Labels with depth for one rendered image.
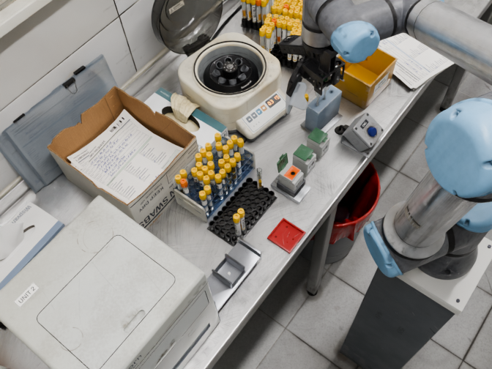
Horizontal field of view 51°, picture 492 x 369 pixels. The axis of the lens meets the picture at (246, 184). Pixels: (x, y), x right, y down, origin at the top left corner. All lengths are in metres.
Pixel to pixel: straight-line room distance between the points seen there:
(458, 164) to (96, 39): 0.98
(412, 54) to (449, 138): 0.99
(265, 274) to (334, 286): 0.96
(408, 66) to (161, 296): 1.03
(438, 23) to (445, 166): 0.31
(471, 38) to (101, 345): 0.76
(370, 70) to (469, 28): 0.72
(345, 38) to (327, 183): 0.50
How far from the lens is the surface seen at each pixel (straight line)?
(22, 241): 1.35
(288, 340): 2.09
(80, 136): 1.41
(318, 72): 1.15
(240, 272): 1.19
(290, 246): 1.26
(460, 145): 0.68
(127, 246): 0.97
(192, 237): 1.29
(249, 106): 1.39
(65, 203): 1.42
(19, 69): 1.29
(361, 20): 0.97
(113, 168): 1.36
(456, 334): 2.21
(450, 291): 1.26
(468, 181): 0.68
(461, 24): 0.92
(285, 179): 1.27
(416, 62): 1.64
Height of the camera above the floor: 2.02
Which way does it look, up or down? 59 degrees down
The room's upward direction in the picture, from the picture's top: 5 degrees counter-clockwise
